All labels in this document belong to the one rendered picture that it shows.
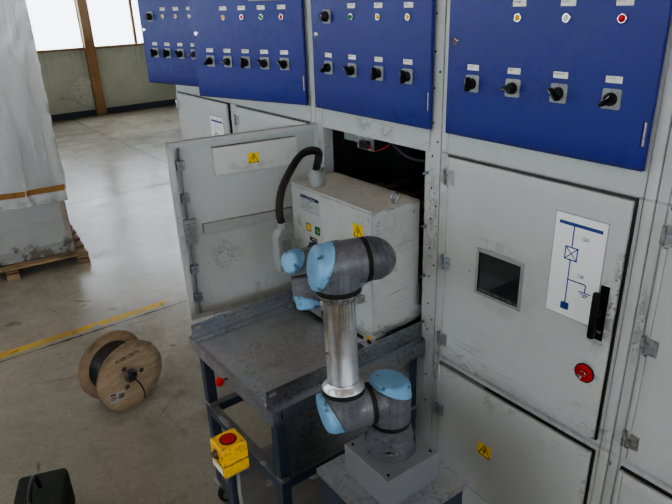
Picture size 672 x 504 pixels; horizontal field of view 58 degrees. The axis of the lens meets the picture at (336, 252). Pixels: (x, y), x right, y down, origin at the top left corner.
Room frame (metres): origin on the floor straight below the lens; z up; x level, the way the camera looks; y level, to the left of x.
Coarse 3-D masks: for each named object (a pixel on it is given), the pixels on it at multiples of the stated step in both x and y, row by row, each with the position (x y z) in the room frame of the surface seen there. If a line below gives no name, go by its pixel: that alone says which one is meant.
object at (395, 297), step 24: (336, 192) 2.13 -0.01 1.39; (360, 192) 2.12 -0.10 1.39; (384, 192) 2.10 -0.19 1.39; (384, 216) 1.91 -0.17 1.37; (408, 216) 1.98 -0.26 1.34; (408, 240) 1.98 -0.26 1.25; (408, 264) 1.98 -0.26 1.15; (384, 288) 1.91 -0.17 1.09; (408, 288) 1.98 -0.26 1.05; (384, 312) 1.91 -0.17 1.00; (408, 312) 1.99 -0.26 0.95
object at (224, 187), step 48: (192, 144) 2.23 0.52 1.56; (240, 144) 2.32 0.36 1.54; (288, 144) 2.40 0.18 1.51; (192, 192) 2.25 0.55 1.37; (240, 192) 2.33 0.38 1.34; (288, 192) 2.43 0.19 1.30; (192, 240) 2.21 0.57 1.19; (240, 240) 2.33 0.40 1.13; (192, 288) 2.23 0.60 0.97; (240, 288) 2.32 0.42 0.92; (288, 288) 2.41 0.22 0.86
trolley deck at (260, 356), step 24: (288, 312) 2.21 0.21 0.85; (312, 312) 2.21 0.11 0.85; (216, 336) 2.04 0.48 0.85; (240, 336) 2.03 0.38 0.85; (264, 336) 2.03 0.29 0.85; (288, 336) 2.02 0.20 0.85; (312, 336) 2.01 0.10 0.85; (216, 360) 1.87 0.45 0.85; (240, 360) 1.86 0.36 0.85; (264, 360) 1.86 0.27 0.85; (288, 360) 1.85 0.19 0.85; (312, 360) 1.85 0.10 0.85; (384, 360) 1.83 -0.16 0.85; (408, 360) 1.90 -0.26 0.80; (240, 384) 1.72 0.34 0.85; (264, 384) 1.71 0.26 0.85; (264, 408) 1.59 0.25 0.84; (288, 408) 1.58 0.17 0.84; (312, 408) 1.64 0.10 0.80
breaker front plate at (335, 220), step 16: (304, 192) 2.20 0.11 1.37; (320, 208) 2.12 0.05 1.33; (336, 208) 2.04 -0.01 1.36; (352, 208) 1.96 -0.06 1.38; (304, 224) 2.21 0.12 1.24; (320, 224) 2.12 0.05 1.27; (336, 224) 2.04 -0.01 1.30; (352, 224) 1.97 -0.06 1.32; (368, 224) 1.90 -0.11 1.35; (304, 240) 2.22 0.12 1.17; (320, 240) 2.13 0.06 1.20; (368, 288) 1.90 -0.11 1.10; (368, 304) 1.90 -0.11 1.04; (368, 320) 1.90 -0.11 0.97
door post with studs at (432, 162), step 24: (432, 120) 1.95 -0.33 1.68; (432, 144) 1.95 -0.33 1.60; (432, 168) 1.95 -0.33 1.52; (432, 192) 1.94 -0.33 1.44; (432, 216) 1.94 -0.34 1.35; (432, 240) 1.94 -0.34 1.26; (432, 264) 1.93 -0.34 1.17; (432, 288) 1.93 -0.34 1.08; (432, 312) 1.93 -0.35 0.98; (432, 336) 1.92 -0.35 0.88; (432, 360) 1.92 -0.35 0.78
